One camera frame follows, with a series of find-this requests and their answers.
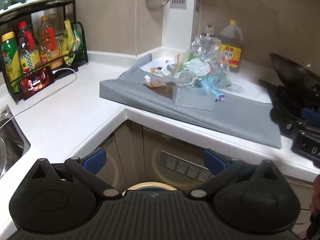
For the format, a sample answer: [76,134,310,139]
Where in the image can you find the white paper sheet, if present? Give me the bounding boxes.
[140,58,271,103]

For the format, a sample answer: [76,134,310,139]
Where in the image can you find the yellow green snack bag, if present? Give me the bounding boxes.
[61,20,84,66]

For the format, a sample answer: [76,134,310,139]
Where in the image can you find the black wok pan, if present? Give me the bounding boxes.
[270,53,319,93]

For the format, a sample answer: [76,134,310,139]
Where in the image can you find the smartphone with lit screen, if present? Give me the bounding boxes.
[18,67,55,100]

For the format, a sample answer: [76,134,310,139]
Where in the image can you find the green yellow-capped bottle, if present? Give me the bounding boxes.
[2,31,22,93]

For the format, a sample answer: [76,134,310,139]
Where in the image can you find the orange-capped oil bottle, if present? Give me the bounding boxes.
[37,15,63,69]

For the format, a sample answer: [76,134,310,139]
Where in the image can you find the white charging cable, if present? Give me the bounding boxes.
[13,67,78,117]

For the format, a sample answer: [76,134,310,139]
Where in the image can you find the grey cardboard box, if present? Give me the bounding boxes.
[172,86,216,111]

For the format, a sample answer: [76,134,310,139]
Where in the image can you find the grey countertop mat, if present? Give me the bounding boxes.
[99,54,281,148]

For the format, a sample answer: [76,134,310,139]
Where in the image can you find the brown food wrapper scraps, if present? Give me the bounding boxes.
[144,75,176,92]

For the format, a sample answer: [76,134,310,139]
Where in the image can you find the clear plastic bottle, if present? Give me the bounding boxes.
[185,35,233,88]

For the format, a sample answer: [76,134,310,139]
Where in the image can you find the large cooking wine jug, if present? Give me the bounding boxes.
[218,19,244,73]

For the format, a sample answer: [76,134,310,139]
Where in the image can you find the stainless steel sink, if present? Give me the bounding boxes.
[1,105,30,177]

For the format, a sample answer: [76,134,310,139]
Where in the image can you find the red-capped sauce bottle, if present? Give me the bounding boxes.
[18,21,41,74]

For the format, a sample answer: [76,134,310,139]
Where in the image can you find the black spice rack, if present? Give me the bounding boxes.
[1,0,88,103]

